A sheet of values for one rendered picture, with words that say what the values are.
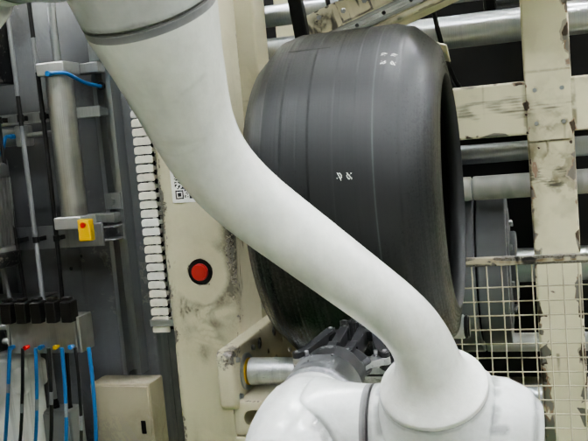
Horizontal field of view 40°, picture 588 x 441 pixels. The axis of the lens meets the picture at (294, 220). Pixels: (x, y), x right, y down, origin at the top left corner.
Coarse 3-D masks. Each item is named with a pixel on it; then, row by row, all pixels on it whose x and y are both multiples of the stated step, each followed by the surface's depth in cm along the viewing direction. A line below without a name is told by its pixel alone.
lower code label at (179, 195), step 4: (172, 176) 140; (172, 180) 141; (176, 180) 140; (172, 184) 141; (176, 184) 140; (172, 188) 141; (176, 188) 141; (180, 188) 140; (172, 192) 141; (176, 192) 141; (180, 192) 140; (184, 192) 140; (172, 196) 141; (176, 196) 141; (180, 196) 140; (184, 196) 140; (188, 196) 140; (172, 200) 141; (176, 200) 141; (180, 200) 141; (184, 200) 140; (188, 200) 140; (192, 200) 140
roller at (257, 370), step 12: (252, 360) 133; (264, 360) 133; (276, 360) 132; (288, 360) 132; (252, 372) 132; (264, 372) 132; (276, 372) 131; (288, 372) 131; (372, 372) 127; (384, 372) 126; (252, 384) 134; (264, 384) 133; (276, 384) 133
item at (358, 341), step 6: (360, 330) 109; (366, 330) 110; (354, 336) 107; (360, 336) 107; (366, 336) 109; (348, 342) 104; (354, 342) 104; (360, 342) 106; (366, 342) 109; (348, 348) 101; (354, 348) 102; (360, 348) 106
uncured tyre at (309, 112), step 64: (320, 64) 121; (256, 128) 119; (320, 128) 115; (384, 128) 112; (448, 128) 151; (320, 192) 114; (384, 192) 111; (448, 192) 159; (256, 256) 120; (384, 256) 113; (448, 256) 120; (320, 320) 121; (448, 320) 124
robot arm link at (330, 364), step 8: (304, 360) 94; (312, 360) 92; (320, 360) 92; (328, 360) 92; (336, 360) 93; (344, 360) 93; (296, 368) 93; (304, 368) 90; (312, 368) 90; (320, 368) 90; (328, 368) 90; (336, 368) 91; (344, 368) 92; (352, 368) 93; (288, 376) 92; (336, 376) 89; (344, 376) 90; (352, 376) 92
